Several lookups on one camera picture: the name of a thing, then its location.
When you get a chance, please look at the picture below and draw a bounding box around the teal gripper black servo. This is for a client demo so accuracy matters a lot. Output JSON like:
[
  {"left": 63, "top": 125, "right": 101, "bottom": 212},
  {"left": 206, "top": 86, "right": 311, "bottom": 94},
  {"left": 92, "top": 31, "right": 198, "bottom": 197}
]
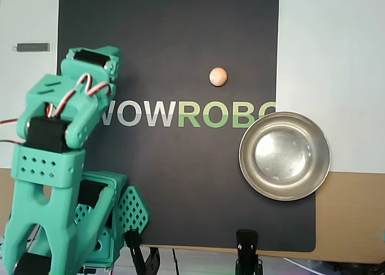
[{"left": 61, "top": 46, "right": 122, "bottom": 84}]

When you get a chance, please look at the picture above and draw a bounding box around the tan ball with black base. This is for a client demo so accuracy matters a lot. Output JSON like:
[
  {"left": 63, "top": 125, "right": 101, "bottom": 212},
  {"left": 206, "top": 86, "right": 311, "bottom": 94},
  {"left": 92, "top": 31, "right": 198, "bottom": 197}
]
[{"left": 208, "top": 66, "right": 229, "bottom": 87}]

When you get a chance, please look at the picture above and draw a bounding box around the metal bowl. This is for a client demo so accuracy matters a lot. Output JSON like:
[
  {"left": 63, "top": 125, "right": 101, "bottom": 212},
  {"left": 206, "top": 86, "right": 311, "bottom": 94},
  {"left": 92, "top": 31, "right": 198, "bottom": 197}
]
[{"left": 238, "top": 111, "right": 331, "bottom": 202}]

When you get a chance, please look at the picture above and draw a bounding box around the black mat with WOWROBO print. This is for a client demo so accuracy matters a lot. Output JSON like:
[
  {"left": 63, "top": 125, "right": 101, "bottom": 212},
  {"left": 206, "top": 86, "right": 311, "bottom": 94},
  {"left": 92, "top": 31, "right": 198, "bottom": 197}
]
[{"left": 49, "top": 0, "right": 316, "bottom": 253}]

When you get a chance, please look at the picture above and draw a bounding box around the grey USB stick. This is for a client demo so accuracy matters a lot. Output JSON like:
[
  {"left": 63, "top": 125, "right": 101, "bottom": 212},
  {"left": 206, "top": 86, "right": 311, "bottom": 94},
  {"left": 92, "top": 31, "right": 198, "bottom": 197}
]
[{"left": 11, "top": 42, "right": 52, "bottom": 54}]

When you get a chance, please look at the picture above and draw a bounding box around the black table clamp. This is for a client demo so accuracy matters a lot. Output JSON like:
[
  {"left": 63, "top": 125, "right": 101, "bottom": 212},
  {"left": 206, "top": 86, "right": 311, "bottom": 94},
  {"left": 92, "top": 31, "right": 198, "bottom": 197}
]
[{"left": 124, "top": 229, "right": 162, "bottom": 275}]

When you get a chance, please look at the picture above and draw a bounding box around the white paper sheet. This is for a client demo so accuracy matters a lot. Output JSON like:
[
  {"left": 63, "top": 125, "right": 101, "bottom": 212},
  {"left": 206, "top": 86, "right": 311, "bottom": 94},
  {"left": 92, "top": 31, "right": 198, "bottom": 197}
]
[{"left": 0, "top": 0, "right": 385, "bottom": 175}]

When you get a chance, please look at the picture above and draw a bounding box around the red white black servo wire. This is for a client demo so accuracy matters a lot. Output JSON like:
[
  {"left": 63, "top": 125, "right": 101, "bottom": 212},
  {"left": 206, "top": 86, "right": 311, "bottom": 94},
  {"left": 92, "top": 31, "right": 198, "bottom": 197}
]
[
  {"left": 46, "top": 73, "right": 112, "bottom": 119},
  {"left": 0, "top": 118, "right": 26, "bottom": 145}
]

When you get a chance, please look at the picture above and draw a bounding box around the thin black hanging cable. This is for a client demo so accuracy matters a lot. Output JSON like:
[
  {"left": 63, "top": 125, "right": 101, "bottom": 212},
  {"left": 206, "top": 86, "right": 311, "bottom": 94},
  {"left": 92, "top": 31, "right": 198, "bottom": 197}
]
[{"left": 171, "top": 247, "right": 181, "bottom": 275}]

